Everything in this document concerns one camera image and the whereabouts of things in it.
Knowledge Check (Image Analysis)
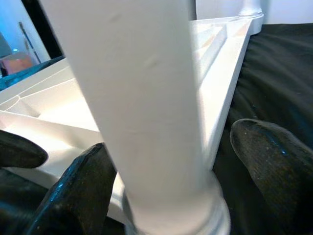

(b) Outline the white plastic table leg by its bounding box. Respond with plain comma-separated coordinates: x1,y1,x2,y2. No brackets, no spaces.
238,0,264,18
39,0,232,235

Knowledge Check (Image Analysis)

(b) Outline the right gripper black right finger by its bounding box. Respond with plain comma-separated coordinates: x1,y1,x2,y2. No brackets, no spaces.
229,118,313,235

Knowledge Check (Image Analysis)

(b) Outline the black door frame post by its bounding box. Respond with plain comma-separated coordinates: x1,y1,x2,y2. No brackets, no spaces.
21,0,66,61

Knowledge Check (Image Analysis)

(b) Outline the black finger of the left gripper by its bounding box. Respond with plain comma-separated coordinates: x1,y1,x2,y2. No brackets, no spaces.
0,129,48,169

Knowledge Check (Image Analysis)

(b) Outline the pink bucket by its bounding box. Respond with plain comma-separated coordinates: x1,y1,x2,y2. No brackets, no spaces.
0,52,34,76

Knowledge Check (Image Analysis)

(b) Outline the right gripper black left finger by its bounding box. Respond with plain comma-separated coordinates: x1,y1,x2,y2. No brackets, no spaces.
24,143,118,235

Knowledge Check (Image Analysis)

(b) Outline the broom stick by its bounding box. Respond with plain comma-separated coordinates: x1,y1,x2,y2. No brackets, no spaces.
19,22,42,64

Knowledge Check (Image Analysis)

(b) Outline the black plastic table cover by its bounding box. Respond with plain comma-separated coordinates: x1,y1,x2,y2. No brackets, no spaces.
0,23,313,235

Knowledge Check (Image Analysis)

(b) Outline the white plastic children table top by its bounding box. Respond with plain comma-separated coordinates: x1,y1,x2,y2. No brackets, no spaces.
0,12,265,221

